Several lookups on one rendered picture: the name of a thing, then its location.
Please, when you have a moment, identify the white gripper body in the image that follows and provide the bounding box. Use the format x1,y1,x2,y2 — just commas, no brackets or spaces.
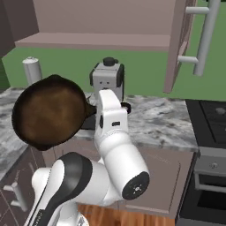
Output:
97,88,123,115

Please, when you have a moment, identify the dark brown frying pan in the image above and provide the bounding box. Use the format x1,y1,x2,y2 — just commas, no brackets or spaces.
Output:
11,73,98,152

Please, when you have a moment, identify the black stove hob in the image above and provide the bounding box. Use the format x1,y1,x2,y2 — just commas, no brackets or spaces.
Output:
185,99,226,150

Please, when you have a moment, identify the dark taupe base cabinet door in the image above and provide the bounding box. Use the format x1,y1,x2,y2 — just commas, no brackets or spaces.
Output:
0,146,47,226

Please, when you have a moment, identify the grey black coffee machine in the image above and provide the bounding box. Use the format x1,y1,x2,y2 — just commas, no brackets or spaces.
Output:
80,56,132,131

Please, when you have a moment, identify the white cylindrical canister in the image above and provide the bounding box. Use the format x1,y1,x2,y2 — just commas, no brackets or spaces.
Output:
22,56,43,87

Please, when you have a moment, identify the black oven door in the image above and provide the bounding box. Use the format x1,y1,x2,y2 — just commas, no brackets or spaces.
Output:
176,169,226,226

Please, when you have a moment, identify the taupe open wall cabinet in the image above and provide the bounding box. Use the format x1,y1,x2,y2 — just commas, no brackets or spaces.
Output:
14,0,189,53

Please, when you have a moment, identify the taupe wall cabinet door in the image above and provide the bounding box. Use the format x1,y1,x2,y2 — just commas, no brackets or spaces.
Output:
162,0,198,94

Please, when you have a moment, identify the grey cabinet door bar handle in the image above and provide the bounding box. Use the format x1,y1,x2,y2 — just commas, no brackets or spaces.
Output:
177,0,222,77

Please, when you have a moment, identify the dark taupe wall cabinet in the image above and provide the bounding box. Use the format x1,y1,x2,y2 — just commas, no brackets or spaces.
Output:
0,0,40,59

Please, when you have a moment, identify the grey oven door handle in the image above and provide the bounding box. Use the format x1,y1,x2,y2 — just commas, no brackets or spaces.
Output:
193,171,226,194

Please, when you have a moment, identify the grey base cabinet handle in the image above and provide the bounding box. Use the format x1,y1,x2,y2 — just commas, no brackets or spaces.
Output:
3,181,29,213

